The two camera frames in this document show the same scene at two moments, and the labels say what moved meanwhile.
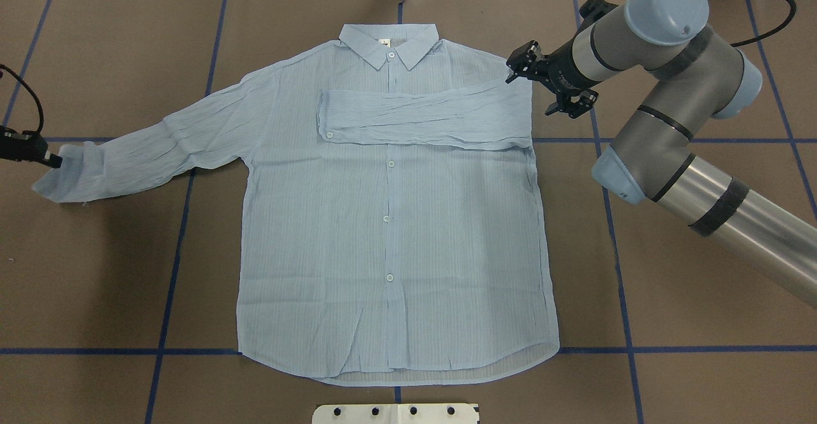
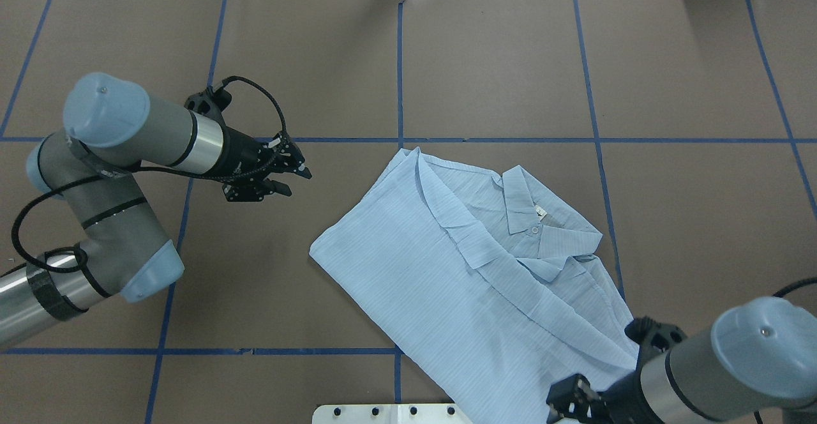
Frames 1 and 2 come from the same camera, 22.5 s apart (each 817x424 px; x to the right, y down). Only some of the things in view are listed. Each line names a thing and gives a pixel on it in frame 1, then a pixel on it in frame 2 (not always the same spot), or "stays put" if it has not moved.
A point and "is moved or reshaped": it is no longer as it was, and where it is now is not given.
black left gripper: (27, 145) → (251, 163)
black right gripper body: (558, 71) → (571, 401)
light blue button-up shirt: (392, 229) is moved or reshaped
